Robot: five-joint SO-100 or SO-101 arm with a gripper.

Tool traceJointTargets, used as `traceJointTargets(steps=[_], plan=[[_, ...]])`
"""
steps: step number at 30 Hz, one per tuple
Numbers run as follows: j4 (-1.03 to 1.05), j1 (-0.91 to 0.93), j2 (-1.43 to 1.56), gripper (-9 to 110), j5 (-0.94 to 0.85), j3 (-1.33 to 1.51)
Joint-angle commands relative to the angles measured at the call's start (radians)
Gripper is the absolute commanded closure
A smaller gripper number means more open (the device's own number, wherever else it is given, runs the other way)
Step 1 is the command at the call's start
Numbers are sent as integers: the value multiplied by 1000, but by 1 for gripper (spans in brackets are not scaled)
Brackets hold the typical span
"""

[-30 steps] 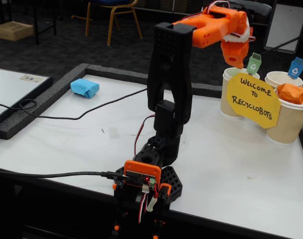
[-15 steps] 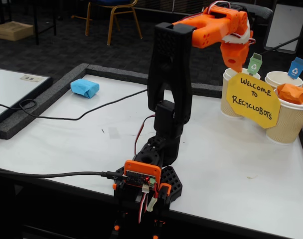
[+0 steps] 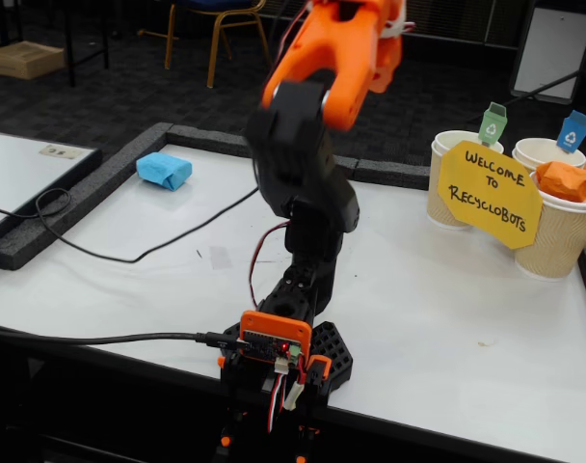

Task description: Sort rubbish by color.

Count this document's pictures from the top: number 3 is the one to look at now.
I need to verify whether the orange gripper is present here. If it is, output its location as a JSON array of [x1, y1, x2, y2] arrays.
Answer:
[[369, 36, 404, 94]]

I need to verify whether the orange paper rubbish bundle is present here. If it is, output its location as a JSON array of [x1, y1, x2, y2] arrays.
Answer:
[[535, 160, 586, 204]]

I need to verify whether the blue paper rubbish bundle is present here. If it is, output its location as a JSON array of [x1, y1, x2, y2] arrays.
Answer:
[[135, 151, 194, 193]]

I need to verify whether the short black foam border strip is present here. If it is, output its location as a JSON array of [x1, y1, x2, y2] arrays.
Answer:
[[355, 157, 430, 190]]

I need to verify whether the green recycling bin sign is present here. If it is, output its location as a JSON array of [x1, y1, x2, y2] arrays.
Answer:
[[476, 101, 508, 147]]

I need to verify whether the paper cup with green sign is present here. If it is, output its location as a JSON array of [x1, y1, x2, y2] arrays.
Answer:
[[426, 129, 505, 232]]

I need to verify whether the paper cup with blue sign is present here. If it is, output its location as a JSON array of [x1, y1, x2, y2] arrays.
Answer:
[[511, 137, 586, 176]]

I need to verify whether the yellow welcome paper sign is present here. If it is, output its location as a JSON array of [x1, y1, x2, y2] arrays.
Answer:
[[436, 139, 545, 251]]

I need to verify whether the blue recycling bin sign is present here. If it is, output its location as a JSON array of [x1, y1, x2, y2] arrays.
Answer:
[[556, 109, 586, 154]]

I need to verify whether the long black foam border strip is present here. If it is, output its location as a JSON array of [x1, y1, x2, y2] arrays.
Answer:
[[165, 123, 360, 180]]

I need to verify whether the paper cup with orange sign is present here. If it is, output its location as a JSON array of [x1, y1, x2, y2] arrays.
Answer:
[[514, 168, 586, 281]]

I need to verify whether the orange motor controller board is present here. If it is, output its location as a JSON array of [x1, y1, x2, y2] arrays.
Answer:
[[238, 310, 314, 364]]

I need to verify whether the small paper label sticker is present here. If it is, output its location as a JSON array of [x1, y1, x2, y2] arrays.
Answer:
[[38, 144, 86, 160]]

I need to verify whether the black orange table clamp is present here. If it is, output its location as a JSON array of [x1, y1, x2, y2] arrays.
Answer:
[[215, 354, 333, 463]]

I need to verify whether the brown cardboard box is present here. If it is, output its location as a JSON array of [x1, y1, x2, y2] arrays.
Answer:
[[0, 41, 67, 81]]

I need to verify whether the whiteboard tabletop with label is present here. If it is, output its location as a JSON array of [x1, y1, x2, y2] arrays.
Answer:
[[0, 129, 104, 242]]

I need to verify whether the white panel with black frame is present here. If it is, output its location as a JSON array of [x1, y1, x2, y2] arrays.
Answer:
[[508, 0, 586, 105]]

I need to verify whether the gold frame blue chair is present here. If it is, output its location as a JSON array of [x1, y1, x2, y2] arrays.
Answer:
[[137, 0, 278, 89]]

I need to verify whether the red black servo wire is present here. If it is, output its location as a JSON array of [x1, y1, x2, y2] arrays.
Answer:
[[247, 223, 295, 311]]

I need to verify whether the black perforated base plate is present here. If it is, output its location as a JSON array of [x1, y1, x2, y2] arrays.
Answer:
[[311, 320, 356, 392]]

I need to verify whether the black metal table frame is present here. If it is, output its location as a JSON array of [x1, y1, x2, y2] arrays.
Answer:
[[0, 0, 112, 89]]

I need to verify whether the thin black camera cable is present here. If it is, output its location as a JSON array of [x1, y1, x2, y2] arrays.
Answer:
[[0, 186, 260, 264]]

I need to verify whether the thick black USB cable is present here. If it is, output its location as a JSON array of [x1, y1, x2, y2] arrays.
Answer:
[[0, 321, 251, 352]]

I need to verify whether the servo cable with white connector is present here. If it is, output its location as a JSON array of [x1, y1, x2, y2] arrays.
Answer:
[[266, 359, 307, 433]]

